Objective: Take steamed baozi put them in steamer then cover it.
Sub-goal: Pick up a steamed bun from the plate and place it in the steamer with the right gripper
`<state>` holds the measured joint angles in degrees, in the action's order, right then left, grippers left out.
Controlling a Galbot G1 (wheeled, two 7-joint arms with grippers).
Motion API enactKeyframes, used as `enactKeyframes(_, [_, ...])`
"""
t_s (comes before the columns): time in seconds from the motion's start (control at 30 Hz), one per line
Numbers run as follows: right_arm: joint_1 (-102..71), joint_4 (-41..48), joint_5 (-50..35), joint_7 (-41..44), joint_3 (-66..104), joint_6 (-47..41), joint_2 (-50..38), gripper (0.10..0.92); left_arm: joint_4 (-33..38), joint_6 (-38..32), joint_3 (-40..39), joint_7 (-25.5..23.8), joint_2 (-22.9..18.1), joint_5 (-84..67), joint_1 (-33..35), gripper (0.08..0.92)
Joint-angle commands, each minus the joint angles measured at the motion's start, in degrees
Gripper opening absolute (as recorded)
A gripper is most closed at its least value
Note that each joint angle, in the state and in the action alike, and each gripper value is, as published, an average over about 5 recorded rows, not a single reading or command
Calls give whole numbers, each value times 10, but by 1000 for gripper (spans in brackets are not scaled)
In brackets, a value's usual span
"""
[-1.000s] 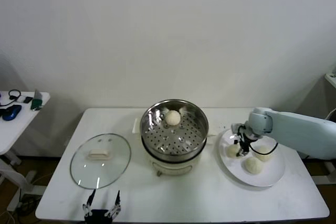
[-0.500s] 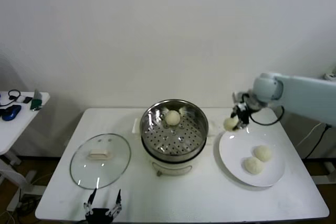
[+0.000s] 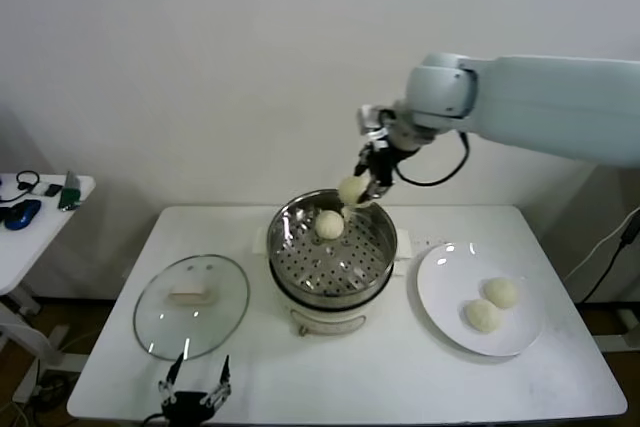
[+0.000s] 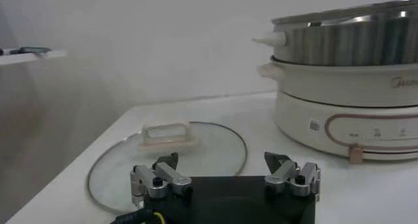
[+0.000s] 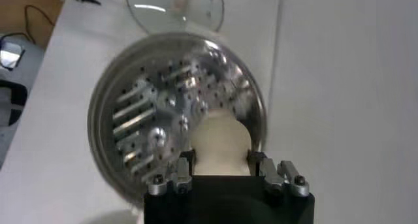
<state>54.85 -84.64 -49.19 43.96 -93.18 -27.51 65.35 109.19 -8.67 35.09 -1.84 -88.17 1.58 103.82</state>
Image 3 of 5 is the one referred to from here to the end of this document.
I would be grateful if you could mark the green and grey tool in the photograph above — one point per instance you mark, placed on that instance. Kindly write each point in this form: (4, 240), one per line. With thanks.
(69, 197)

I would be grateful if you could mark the white steamed baozi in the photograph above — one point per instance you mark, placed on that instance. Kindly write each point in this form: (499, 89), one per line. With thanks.
(329, 225)
(352, 189)
(501, 292)
(482, 316)

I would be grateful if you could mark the white rounded side table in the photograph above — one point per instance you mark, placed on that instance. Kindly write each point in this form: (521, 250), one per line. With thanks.
(30, 247)

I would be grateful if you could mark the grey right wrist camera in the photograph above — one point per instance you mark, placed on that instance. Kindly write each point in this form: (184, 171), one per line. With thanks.
(369, 117)

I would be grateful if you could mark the round glass lid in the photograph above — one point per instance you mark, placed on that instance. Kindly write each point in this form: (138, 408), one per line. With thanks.
(220, 297)

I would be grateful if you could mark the blue computer mouse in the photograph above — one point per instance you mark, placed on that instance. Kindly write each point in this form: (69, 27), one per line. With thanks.
(22, 214)

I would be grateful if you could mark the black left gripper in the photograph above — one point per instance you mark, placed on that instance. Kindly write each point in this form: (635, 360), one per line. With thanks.
(187, 409)

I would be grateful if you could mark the small white black device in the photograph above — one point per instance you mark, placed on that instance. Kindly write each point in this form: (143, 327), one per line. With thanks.
(47, 190)

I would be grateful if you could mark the black headset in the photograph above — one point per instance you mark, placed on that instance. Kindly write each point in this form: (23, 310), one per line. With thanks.
(27, 178)

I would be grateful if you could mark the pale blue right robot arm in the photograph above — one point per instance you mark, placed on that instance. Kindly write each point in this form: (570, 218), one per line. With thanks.
(525, 97)

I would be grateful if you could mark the white round plate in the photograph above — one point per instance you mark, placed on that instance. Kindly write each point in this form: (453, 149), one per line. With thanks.
(450, 307)

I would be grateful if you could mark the steel steamer basket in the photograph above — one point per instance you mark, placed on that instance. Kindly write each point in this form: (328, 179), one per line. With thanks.
(300, 267)

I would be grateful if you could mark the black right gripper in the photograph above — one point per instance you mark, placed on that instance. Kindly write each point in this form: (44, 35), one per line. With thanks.
(384, 164)

